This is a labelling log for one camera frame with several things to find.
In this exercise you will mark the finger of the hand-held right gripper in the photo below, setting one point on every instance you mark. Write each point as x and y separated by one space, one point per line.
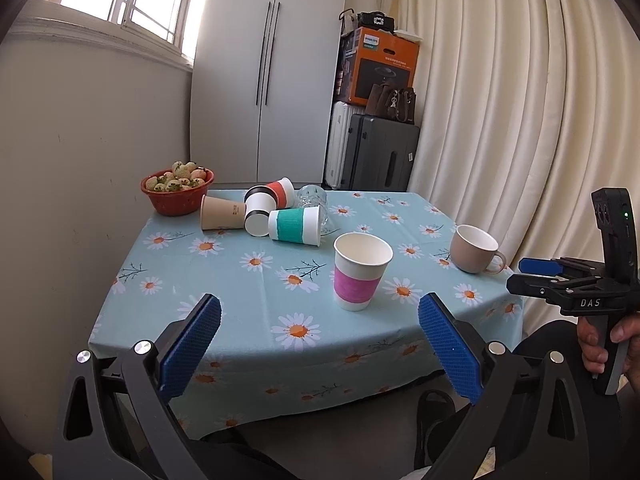
539 265
527 283

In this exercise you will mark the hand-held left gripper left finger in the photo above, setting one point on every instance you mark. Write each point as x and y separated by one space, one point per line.
192 345

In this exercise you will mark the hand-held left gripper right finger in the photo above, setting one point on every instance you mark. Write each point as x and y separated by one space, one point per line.
450 350

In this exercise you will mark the pink sleeve paper cup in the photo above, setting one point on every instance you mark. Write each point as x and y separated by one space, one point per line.
356 287

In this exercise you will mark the brown kraft paper cup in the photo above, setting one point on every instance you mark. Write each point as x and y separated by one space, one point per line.
220 212

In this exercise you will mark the black and white paper cup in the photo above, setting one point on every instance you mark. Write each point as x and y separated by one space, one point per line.
260 217

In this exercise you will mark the green sleeve paper cup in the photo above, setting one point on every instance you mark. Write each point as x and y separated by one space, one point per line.
292 225

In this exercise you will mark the red sleeve paper cup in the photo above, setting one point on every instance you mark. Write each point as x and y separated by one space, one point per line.
277 191

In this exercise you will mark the person's right hand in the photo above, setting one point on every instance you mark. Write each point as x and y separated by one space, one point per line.
592 345

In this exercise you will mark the person's dark trouser leg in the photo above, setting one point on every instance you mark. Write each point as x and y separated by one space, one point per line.
545 337

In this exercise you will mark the beige ceramic mug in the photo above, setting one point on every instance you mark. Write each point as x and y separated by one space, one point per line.
470 255

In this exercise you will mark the blue daisy print tablecloth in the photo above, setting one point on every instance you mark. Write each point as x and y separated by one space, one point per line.
250 300

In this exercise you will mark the black slipper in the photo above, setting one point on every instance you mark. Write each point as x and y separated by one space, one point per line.
440 425

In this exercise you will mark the red plastic colander bowl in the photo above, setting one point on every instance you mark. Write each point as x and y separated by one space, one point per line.
175 202

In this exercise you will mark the pile of pale strawberries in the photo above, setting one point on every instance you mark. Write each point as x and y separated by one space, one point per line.
180 172

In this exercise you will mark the cream curtain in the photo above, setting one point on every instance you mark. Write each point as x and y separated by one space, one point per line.
525 85

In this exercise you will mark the clear glass mug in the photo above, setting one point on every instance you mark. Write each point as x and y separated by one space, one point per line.
314 199

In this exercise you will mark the dark grey suitcase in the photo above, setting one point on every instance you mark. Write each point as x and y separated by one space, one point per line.
380 152

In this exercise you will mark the brown leather handbag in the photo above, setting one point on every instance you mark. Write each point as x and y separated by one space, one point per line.
395 102

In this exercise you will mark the white ribbed suitcase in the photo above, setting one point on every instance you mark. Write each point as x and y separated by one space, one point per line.
337 145

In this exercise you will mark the orange cardboard box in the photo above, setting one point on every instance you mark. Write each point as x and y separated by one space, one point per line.
385 67

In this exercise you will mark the white wardrobe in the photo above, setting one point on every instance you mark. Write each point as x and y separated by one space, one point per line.
235 85

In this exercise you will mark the black camera bag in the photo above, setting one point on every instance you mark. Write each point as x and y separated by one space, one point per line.
376 21

